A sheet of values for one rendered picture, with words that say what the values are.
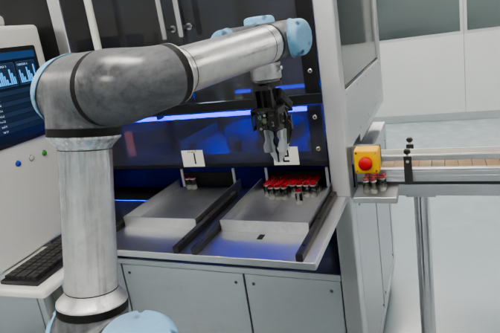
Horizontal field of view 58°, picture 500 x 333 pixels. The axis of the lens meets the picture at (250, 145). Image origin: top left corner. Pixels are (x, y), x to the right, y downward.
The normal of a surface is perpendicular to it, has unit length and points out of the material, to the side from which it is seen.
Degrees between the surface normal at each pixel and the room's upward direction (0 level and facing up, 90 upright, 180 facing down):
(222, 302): 90
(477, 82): 90
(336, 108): 90
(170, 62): 66
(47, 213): 90
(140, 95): 105
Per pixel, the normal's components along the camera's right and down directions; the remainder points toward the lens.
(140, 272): -0.37, 0.29
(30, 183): 0.94, -0.06
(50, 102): -0.57, 0.10
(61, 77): -0.61, -0.18
